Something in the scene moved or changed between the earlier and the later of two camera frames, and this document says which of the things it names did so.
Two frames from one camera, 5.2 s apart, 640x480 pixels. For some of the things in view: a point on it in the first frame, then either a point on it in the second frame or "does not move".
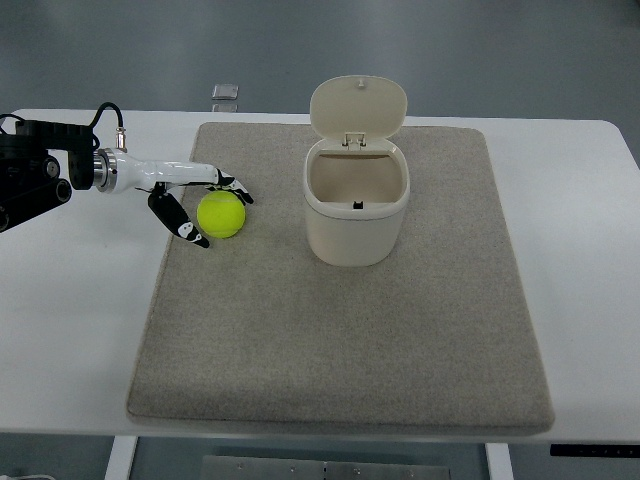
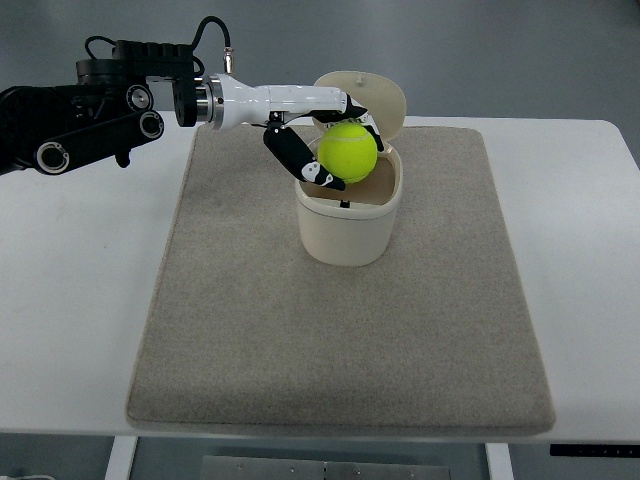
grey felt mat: (259, 329) does not move
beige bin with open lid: (357, 177) does not move
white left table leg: (120, 458) does not move
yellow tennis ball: (221, 214) -> (348, 150)
